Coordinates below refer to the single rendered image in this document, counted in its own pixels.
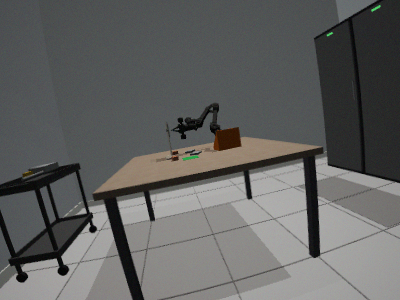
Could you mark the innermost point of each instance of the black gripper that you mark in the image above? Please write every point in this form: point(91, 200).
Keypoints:
point(185, 127)

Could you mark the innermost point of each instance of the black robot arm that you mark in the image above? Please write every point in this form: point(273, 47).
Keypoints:
point(199, 122)

